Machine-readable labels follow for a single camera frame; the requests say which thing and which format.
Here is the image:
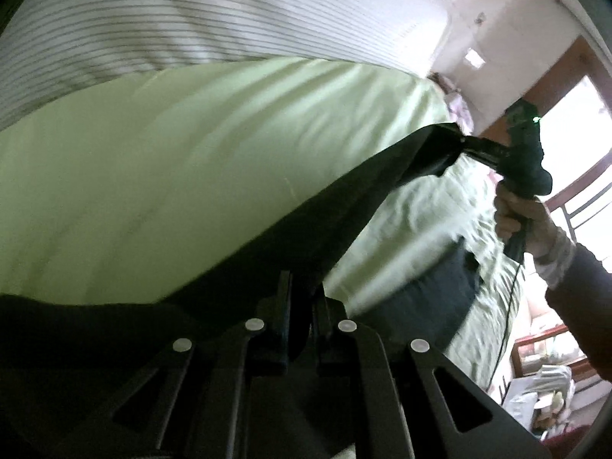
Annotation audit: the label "black pants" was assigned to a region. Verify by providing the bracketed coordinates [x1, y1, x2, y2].
[1, 124, 464, 458]

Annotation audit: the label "right forearm dark sleeve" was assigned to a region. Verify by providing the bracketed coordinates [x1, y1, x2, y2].
[534, 229, 611, 380]

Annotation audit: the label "right hand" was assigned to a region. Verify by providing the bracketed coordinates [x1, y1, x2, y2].
[494, 181, 560, 262]

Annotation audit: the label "floral quilt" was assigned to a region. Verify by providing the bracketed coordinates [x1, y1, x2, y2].
[427, 73, 474, 136]

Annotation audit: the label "wooden bedside furniture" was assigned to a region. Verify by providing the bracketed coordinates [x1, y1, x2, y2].
[501, 326, 611, 440]

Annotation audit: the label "light green bed sheet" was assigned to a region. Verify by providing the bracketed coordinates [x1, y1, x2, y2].
[1, 58, 520, 387]

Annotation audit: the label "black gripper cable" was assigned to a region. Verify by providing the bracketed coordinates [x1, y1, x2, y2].
[484, 252, 527, 388]

